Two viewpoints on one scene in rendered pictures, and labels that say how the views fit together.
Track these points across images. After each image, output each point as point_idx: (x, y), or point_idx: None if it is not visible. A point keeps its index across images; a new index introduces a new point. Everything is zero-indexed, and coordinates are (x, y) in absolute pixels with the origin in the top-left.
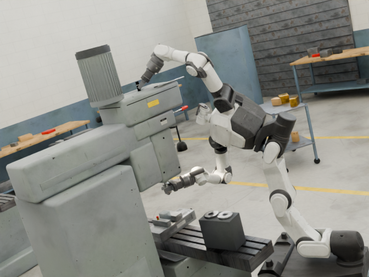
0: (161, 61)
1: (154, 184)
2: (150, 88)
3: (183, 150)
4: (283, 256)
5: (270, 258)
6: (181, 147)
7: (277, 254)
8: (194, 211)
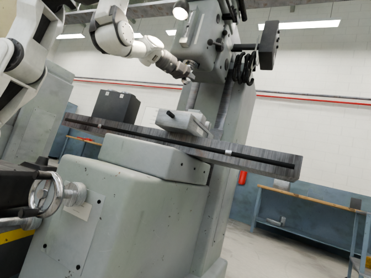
0: None
1: None
2: None
3: (176, 17)
4: (1, 164)
5: (24, 169)
6: (179, 12)
7: (8, 167)
8: (158, 111)
